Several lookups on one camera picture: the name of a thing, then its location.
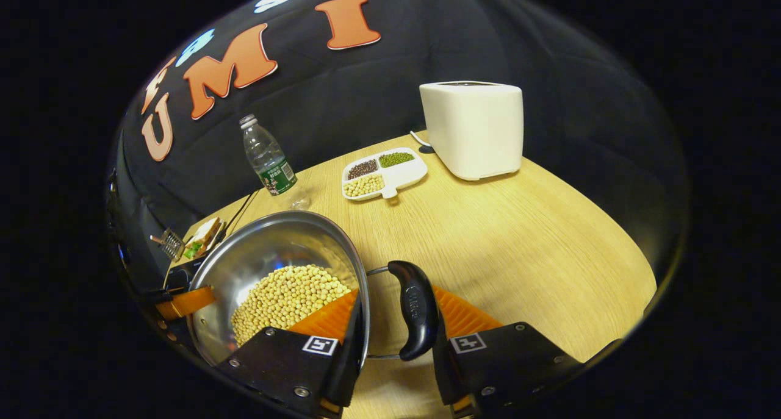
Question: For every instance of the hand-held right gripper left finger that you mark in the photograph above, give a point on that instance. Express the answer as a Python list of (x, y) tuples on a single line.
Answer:
[(341, 370)]

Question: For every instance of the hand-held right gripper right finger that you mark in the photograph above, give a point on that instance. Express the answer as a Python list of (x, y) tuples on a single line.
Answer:
[(442, 370)]

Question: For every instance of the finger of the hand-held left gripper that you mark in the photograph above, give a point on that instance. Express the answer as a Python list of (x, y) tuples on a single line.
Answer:
[(183, 303)]

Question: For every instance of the stainless steel pot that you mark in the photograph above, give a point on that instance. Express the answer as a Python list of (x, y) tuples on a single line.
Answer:
[(262, 248)]

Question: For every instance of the sandwich with lettuce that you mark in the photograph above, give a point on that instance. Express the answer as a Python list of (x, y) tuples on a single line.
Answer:
[(204, 236)]

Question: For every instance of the pile of soybeans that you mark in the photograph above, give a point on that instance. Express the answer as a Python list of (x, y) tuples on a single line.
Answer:
[(287, 300)]

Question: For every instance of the clear plastic water bottle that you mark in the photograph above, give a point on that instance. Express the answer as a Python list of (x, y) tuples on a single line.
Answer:
[(271, 163)]

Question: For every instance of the small soybean portion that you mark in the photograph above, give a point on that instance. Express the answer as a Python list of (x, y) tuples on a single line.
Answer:
[(363, 185)]

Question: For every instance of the white divided dish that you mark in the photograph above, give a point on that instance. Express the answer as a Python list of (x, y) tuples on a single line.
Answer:
[(399, 176)]

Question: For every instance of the dark red beans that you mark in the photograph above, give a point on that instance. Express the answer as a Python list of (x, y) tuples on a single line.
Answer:
[(362, 169)]

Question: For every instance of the green mung beans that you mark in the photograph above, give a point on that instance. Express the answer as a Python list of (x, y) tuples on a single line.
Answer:
[(396, 159)]

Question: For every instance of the white toaster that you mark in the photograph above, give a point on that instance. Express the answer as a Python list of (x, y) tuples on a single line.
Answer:
[(473, 132)]

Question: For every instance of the black backdrop cloth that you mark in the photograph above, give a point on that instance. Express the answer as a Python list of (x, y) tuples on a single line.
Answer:
[(549, 71)]

